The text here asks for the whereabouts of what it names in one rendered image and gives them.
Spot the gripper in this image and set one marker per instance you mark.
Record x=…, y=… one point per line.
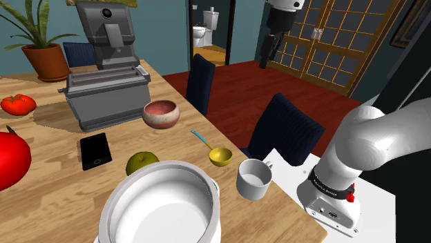
x=281, y=21

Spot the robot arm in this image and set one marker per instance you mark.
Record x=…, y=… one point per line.
x=363, y=141

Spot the white toilet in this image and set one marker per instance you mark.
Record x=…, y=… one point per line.
x=210, y=20

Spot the wooden double door with panes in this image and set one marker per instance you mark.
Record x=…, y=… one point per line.
x=347, y=40

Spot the dark blue chair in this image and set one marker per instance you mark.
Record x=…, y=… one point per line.
x=79, y=53
x=286, y=131
x=200, y=84

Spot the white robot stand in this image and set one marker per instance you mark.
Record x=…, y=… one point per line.
x=289, y=168

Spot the pink and beige bowl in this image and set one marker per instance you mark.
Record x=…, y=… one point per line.
x=161, y=118

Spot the white mug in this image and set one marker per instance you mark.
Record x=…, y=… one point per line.
x=251, y=190

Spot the grey coffee machine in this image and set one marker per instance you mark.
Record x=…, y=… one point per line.
x=111, y=30

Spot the grey toaster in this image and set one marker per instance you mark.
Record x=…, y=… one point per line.
x=107, y=104

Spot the green apple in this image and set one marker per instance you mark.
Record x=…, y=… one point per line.
x=138, y=162

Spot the large white pot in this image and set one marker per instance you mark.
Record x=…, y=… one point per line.
x=161, y=208

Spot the black smartphone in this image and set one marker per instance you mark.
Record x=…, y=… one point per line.
x=95, y=150

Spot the potted plant in terracotta pot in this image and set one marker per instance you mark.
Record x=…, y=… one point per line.
x=47, y=62

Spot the small red tomato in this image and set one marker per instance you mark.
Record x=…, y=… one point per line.
x=18, y=105

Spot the wooden dining table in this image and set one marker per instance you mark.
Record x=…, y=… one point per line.
x=50, y=205

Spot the large red tomato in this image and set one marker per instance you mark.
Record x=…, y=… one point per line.
x=13, y=158

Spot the dark framed wall picture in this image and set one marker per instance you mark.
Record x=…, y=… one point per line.
x=409, y=25

